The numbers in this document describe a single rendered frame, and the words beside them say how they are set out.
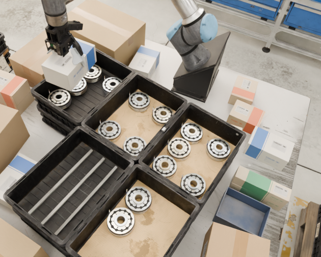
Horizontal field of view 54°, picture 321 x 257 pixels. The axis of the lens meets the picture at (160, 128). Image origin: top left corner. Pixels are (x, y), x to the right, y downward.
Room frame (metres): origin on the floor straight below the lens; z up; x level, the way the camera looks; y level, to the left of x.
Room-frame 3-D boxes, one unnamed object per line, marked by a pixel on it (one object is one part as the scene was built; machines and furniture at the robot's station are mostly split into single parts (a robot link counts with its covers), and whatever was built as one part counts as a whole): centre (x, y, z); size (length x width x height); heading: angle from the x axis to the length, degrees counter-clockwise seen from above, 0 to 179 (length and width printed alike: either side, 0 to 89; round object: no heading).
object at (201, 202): (0.71, -0.15, 0.92); 0.40 x 0.30 x 0.02; 152
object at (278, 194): (0.65, -0.47, 0.79); 0.24 x 0.06 x 0.06; 69
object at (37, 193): (0.50, 0.30, 0.87); 0.40 x 0.30 x 0.11; 152
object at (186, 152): (0.75, -0.09, 0.86); 0.10 x 0.10 x 0.01
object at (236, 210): (0.53, -0.39, 0.74); 0.20 x 0.15 x 0.07; 69
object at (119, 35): (1.47, 0.41, 0.80); 0.40 x 0.30 x 0.20; 65
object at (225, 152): (0.77, -0.27, 0.86); 0.10 x 0.10 x 0.01
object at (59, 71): (0.94, 0.40, 1.09); 0.20 x 0.12 x 0.09; 162
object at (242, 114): (1.07, -0.44, 0.74); 0.16 x 0.12 x 0.07; 68
